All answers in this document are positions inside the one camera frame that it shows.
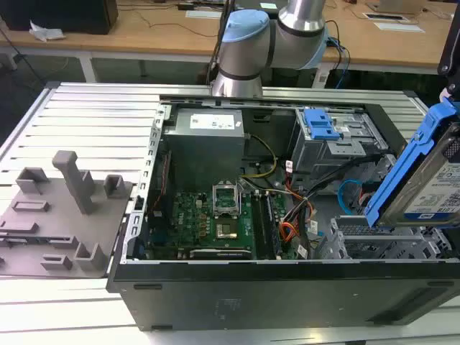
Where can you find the hard disk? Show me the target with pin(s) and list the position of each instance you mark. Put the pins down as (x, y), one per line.
(431, 187)

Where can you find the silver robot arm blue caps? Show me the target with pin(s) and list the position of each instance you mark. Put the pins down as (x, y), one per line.
(244, 46)

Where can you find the metal disk bay cage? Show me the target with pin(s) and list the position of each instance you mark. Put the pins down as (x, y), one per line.
(359, 244)

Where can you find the white paper sheet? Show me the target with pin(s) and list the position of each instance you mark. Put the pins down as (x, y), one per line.
(399, 27)
(203, 14)

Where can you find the grey laptop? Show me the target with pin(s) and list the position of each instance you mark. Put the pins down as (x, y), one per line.
(399, 5)

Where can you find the blue plastic bay latch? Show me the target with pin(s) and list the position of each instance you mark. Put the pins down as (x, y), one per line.
(318, 125)

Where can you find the metal optical drive bay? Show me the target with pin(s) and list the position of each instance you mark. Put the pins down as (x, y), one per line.
(323, 154)

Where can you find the black RAM slots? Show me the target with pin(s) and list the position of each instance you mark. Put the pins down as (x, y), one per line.
(266, 226)

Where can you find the grey power supply unit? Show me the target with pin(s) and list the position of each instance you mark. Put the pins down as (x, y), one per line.
(205, 151)

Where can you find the wooden desk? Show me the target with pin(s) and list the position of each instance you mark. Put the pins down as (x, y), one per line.
(161, 39)

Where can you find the CPU socket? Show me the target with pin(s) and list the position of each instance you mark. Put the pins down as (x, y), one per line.
(227, 230)

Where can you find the black graphics card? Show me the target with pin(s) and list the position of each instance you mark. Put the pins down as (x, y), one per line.
(219, 254)

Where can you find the green motherboard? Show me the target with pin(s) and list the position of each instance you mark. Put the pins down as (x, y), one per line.
(187, 223)

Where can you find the black open PC case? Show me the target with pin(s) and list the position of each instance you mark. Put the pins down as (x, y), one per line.
(251, 298)

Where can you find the black box on desk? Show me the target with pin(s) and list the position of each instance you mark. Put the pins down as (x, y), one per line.
(57, 14)

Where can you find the crumpled white paper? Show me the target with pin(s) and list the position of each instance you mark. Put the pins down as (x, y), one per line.
(45, 32)

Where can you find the grey parts rack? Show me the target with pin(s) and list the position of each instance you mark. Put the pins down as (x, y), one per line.
(64, 230)

